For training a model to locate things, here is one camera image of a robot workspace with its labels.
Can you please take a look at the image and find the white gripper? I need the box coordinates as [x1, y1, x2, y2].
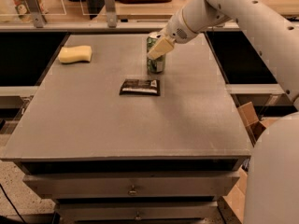
[147, 8, 200, 60]

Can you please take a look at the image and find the green soda can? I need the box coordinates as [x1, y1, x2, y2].
[147, 32, 165, 74]

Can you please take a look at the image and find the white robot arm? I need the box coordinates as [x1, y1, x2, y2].
[148, 0, 299, 224]

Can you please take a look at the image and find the yellow sponge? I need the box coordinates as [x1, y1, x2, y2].
[58, 46, 93, 63]

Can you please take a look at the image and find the black snack packet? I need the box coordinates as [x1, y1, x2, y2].
[120, 79, 160, 96]

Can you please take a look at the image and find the grey drawer cabinet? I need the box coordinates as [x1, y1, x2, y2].
[3, 35, 250, 224]

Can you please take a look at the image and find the upper drawer knob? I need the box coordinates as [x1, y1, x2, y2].
[128, 185, 137, 196]

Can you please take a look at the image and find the drawer knob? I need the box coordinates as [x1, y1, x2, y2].
[135, 212, 142, 221]
[128, 185, 137, 196]

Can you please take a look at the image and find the cardboard box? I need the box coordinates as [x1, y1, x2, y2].
[222, 102, 278, 224]

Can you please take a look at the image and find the lower drawer knob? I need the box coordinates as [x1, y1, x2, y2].
[135, 212, 142, 221]

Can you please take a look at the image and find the middle metal bracket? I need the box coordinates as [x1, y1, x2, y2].
[104, 0, 118, 28]

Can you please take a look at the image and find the metal bracket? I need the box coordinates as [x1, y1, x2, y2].
[104, 0, 118, 28]
[25, 0, 46, 28]

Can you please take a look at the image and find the left metal bracket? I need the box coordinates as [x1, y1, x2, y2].
[25, 0, 46, 28]

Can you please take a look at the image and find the black floor cable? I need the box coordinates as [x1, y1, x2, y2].
[0, 184, 27, 224]

